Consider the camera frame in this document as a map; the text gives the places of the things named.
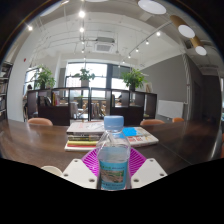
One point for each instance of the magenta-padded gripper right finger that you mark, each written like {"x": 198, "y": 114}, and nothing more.
{"x": 148, "y": 172}

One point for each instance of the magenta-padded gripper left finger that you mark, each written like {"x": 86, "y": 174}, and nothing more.
{"x": 78, "y": 173}

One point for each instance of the clear water bottle blue cap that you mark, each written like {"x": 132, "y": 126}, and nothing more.
{"x": 113, "y": 160}

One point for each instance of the magazine with blue patch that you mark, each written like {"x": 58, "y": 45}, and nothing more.
{"x": 143, "y": 138}

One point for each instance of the stack of books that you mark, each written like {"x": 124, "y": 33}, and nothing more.
{"x": 83, "y": 133}

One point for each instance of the low dark open shelf unit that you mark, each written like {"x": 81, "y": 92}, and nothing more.
{"x": 55, "y": 115}

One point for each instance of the orange chairs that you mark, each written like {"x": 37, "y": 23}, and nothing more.
{"x": 40, "y": 121}

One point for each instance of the person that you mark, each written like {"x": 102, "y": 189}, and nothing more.
{"x": 27, "y": 100}

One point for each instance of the green potted plant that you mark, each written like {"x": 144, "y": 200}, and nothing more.
{"x": 134, "y": 78}
{"x": 44, "y": 77}
{"x": 84, "y": 75}

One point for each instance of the white ceiling air conditioner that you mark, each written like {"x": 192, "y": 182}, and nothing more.
{"x": 104, "y": 47}

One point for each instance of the ceiling lights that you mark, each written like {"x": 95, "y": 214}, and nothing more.
{"x": 81, "y": 14}

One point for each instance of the white wall radiator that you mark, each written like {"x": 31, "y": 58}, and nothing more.
{"x": 170, "y": 109}

